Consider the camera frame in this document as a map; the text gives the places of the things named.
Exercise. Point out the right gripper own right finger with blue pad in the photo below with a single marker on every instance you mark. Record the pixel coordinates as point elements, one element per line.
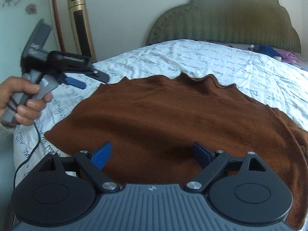
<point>212,164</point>

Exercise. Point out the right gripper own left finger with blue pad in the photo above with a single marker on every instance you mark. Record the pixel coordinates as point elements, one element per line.
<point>91,164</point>

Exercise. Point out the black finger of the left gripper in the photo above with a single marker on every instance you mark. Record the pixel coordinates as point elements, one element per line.
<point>93,73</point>

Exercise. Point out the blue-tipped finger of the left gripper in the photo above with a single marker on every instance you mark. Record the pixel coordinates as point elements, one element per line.
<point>63,79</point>

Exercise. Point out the brown knit sweater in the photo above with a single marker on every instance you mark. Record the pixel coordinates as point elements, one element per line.
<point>153,122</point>

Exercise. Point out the patterned knit sleeve forearm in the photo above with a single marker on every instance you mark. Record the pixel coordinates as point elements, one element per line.
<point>6,130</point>

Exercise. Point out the person's left hand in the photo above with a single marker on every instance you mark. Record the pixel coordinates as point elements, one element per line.
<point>18,107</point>

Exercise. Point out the gold tower fan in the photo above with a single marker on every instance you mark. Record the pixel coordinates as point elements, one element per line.
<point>81,28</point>

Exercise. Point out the white quilt with script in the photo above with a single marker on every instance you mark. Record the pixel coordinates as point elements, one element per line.
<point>259,76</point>

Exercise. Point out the dark blue cloth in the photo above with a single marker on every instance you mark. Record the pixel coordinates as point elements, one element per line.
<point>266,50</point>

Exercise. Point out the green padded headboard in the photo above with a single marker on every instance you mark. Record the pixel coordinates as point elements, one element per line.
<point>261,22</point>

